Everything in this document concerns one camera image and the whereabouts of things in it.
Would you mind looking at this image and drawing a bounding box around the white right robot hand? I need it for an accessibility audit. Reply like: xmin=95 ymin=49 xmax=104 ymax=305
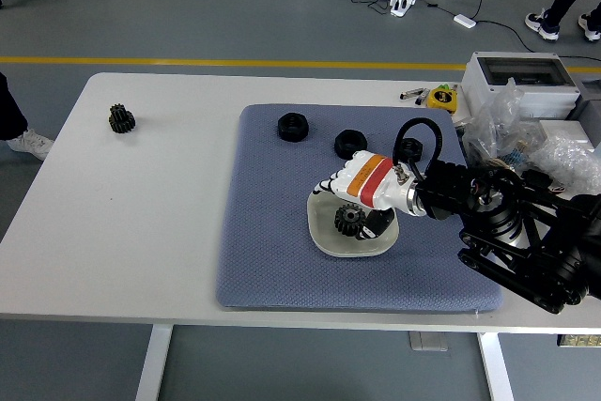
xmin=311 ymin=150 xmax=420 ymax=242

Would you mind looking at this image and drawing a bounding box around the large black gear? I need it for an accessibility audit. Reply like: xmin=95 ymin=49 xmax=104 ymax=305
xmin=332 ymin=203 xmax=368 ymax=239

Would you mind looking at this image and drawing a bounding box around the medium black hex nut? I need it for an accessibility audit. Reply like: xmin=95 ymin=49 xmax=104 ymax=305
xmin=333 ymin=129 xmax=367 ymax=161

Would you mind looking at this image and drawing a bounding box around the small black hex nut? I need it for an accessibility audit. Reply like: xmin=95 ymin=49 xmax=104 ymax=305
xmin=398 ymin=137 xmax=424 ymax=163

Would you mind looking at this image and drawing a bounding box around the large black hex nut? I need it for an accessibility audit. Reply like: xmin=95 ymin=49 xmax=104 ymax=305
xmin=276 ymin=112 xmax=310 ymax=143

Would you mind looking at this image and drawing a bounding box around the grey table control box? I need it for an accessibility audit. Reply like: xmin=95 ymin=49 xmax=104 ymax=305
xmin=408 ymin=331 xmax=449 ymax=352

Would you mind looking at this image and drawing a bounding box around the flat white box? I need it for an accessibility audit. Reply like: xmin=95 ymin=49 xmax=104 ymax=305
xmin=537 ymin=118 xmax=593 ymax=148

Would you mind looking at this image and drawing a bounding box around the white square dish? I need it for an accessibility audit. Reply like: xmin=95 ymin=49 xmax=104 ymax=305
xmin=305 ymin=184 xmax=401 ymax=259

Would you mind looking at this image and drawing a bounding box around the blue-grey textured mat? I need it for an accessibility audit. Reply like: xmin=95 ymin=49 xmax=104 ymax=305
xmin=214 ymin=103 xmax=505 ymax=312

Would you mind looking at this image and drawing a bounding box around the yellow tape measure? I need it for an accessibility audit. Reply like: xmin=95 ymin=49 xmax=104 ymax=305
xmin=426 ymin=85 xmax=459 ymax=114

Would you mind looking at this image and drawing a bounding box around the clear plastic parts bag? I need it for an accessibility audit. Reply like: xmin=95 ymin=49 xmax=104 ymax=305
xmin=462 ymin=77 xmax=541 ymax=170

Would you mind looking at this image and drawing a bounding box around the white power strip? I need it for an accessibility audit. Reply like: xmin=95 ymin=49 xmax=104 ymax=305
xmin=389 ymin=0 xmax=420 ymax=18

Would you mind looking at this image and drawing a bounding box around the bubble wrap bag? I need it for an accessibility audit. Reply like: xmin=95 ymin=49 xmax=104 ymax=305
xmin=530 ymin=133 xmax=601 ymax=198

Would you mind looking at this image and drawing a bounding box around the white table leg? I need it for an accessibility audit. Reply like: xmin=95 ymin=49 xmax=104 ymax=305
xmin=135 ymin=324 xmax=174 ymax=401
xmin=477 ymin=332 xmax=516 ymax=401

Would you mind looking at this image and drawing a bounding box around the grey metal case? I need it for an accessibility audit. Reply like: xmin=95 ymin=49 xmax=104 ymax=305
xmin=565 ymin=77 xmax=601 ymax=123

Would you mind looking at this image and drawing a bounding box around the black stepped double gear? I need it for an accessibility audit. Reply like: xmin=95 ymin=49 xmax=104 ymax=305
xmin=108 ymin=103 xmax=137 ymax=135

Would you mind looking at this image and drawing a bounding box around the white electrical enclosure box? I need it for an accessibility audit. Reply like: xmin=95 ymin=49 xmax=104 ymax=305
xmin=459 ymin=52 xmax=583 ymax=119

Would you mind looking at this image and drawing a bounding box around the black floor cable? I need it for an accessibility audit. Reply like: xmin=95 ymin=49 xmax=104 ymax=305
xmin=472 ymin=18 xmax=537 ymax=54

